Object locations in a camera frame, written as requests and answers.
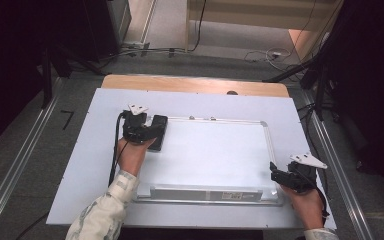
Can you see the metal-framed whiteboard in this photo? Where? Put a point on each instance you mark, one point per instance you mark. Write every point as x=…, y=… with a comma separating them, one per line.
x=213, y=156

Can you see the black metal stand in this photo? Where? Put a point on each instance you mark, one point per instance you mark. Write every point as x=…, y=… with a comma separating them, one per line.
x=46, y=76
x=316, y=66

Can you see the dark cabinet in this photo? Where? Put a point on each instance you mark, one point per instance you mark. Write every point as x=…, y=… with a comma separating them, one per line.
x=96, y=26

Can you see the black whiteboard eraser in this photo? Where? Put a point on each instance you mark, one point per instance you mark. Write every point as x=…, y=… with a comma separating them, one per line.
x=160, y=118

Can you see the person's right hand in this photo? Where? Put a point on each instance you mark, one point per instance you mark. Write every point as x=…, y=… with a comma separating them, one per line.
x=305, y=208

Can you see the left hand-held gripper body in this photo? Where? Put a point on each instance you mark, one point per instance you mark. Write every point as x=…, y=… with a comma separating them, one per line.
x=135, y=128

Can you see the grey power strip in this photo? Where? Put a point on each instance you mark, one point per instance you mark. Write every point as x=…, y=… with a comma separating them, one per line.
x=136, y=46

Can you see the beige wooden shelf unit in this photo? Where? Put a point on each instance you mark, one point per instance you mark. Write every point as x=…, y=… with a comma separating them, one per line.
x=246, y=15

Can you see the metal floor rail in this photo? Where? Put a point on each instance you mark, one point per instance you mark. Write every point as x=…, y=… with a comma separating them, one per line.
x=340, y=166
x=16, y=160

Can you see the large white table cover board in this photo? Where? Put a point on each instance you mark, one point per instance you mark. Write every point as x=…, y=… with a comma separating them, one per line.
x=93, y=133

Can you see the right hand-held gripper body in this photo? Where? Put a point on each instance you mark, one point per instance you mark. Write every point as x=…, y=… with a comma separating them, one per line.
x=305, y=173

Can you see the wooden table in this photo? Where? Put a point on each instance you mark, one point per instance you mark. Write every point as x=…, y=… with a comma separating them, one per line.
x=186, y=83

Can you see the person's left hand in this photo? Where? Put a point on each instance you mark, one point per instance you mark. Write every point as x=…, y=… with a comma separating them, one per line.
x=133, y=156

